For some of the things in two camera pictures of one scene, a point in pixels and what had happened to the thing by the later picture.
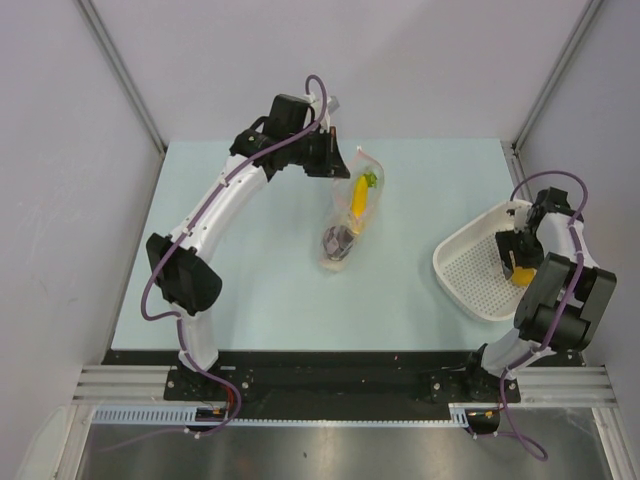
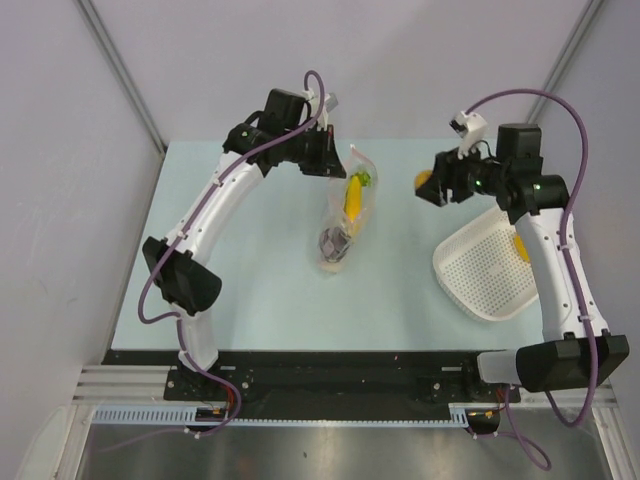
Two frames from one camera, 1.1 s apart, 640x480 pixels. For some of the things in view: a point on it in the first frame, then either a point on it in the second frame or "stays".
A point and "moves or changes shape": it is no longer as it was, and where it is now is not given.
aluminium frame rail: x=142 y=385 stays
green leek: x=372 y=178 moves or changes shape
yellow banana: x=359 y=197 moves or changes shape
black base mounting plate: x=351 y=384 stays
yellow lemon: x=523 y=276 → x=421 y=177
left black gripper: x=330 y=159 stays
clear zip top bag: x=358 y=188 stays
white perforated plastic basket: x=469 y=266 stays
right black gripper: x=507 y=241 → x=435 y=188
